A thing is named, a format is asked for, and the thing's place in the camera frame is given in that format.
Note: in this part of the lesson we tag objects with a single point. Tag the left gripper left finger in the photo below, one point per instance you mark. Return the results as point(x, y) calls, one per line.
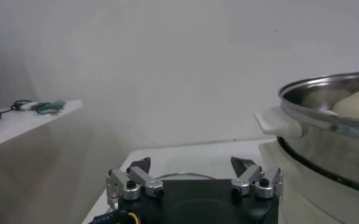
point(136, 179)

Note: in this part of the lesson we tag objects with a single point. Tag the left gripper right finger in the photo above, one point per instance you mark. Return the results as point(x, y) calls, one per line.
point(252, 179)

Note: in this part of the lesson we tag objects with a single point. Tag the round glass lid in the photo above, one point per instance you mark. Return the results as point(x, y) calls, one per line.
point(185, 174)

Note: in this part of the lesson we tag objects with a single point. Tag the white steamed baozi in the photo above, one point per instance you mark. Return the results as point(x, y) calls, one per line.
point(357, 106)

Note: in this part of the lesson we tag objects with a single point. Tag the stainless steel steamer basket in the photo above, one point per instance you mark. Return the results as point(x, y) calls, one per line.
point(334, 152)

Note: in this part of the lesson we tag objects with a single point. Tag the white electric cooker base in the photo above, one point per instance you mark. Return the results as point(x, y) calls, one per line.
point(304, 198)

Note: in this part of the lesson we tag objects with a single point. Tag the white side table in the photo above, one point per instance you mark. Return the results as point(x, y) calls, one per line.
point(30, 124)

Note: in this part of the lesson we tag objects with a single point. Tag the small white device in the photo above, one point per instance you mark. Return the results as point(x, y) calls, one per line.
point(29, 106)

